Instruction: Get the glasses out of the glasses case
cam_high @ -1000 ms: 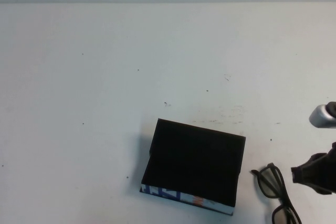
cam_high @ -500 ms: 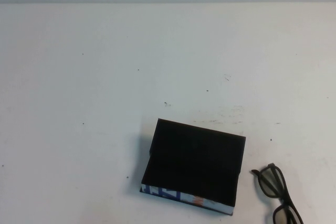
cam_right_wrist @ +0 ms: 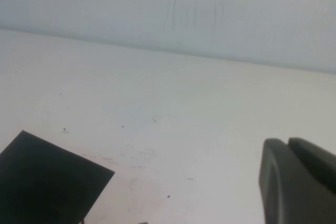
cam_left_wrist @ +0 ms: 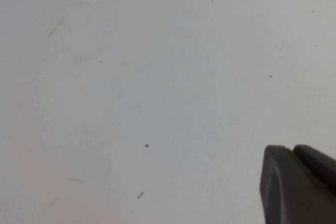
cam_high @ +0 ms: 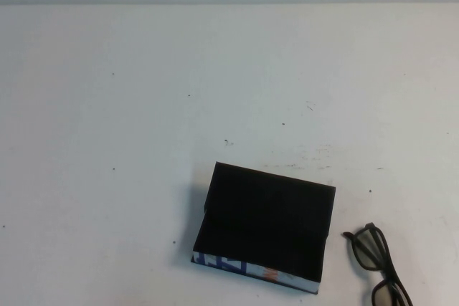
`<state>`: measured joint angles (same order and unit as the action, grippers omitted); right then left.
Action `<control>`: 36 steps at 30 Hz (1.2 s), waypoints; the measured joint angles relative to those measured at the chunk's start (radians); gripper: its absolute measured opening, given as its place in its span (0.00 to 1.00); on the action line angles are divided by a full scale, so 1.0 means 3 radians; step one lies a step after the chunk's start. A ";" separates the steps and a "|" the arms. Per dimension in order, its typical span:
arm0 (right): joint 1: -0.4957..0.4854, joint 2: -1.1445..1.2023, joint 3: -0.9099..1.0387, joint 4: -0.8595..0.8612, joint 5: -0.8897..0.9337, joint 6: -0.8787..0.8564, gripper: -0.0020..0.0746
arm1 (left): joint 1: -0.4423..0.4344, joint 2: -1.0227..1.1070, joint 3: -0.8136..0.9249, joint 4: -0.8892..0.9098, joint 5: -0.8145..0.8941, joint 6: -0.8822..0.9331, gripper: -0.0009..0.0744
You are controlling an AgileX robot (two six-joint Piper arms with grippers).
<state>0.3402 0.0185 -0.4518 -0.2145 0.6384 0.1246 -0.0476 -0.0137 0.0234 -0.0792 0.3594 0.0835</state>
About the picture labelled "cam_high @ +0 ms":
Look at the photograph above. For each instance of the black glasses case printed exterior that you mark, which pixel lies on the black glasses case printed exterior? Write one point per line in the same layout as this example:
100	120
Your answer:
265	213

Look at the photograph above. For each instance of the black framed glasses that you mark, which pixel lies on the black framed glasses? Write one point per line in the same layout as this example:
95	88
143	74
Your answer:
369	253

